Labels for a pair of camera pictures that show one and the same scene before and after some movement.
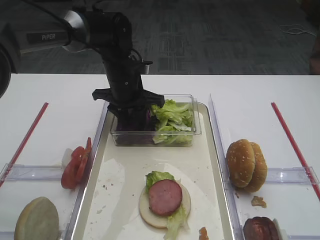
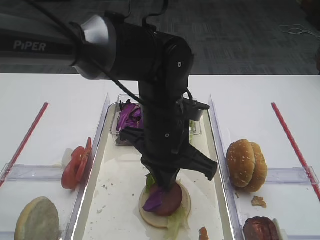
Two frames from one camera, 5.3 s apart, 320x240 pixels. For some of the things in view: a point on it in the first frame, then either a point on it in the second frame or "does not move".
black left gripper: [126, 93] → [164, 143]
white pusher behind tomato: [66, 158] does not move
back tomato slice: [85, 160] does not move
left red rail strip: [23, 145] does not move
